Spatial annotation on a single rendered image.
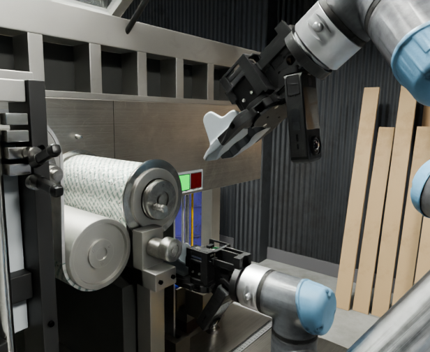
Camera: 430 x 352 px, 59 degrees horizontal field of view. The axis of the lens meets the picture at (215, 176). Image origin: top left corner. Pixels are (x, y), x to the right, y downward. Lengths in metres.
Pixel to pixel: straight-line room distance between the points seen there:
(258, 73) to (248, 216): 3.26
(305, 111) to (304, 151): 0.05
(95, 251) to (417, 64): 0.52
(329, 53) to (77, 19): 0.70
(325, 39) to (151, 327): 0.55
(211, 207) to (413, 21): 1.36
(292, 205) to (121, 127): 2.75
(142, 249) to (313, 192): 2.95
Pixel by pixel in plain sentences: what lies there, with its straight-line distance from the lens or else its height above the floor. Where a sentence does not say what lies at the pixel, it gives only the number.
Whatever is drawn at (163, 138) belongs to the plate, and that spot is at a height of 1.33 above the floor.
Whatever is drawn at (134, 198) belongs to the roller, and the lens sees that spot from 0.69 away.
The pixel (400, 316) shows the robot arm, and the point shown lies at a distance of 0.58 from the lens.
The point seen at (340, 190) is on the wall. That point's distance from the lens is 3.46.
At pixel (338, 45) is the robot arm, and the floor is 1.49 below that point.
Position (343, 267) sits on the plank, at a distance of 3.08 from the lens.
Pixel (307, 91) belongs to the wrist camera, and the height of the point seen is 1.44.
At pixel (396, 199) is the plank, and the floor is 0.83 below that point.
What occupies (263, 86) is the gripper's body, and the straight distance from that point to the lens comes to 0.50.
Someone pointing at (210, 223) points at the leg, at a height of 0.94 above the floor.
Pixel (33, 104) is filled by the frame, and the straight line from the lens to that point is 0.44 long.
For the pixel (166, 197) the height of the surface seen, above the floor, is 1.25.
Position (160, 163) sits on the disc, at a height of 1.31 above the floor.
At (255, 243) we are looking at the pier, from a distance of 3.76.
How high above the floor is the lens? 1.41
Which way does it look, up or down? 9 degrees down
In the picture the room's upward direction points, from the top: 1 degrees clockwise
